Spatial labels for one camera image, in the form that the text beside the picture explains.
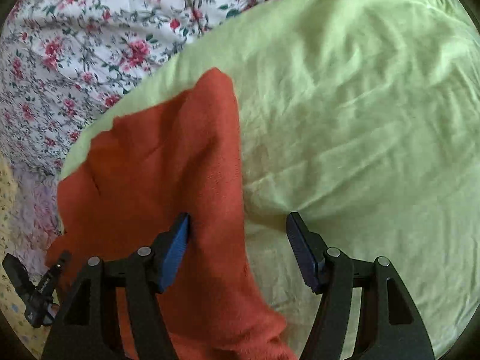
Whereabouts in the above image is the orange knitted sweater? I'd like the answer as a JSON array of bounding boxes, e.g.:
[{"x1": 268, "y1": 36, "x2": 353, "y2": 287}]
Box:
[{"x1": 46, "y1": 69, "x2": 294, "y2": 359}]

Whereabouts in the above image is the yellow floral fabric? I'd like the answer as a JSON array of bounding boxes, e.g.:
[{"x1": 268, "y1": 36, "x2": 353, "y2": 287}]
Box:
[{"x1": 1, "y1": 159, "x2": 49, "y2": 359}]

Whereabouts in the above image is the pale purple floral quilt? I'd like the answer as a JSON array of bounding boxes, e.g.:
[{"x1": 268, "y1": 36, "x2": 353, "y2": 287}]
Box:
[{"x1": 7, "y1": 164, "x2": 63, "y2": 277}]

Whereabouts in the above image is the light green bed sheet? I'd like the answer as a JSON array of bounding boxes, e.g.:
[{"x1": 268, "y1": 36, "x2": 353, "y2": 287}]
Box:
[{"x1": 47, "y1": 0, "x2": 479, "y2": 359}]

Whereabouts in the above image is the floral rose patterned duvet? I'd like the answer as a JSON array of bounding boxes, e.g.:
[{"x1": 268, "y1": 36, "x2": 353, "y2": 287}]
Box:
[{"x1": 0, "y1": 0, "x2": 448, "y2": 175}]

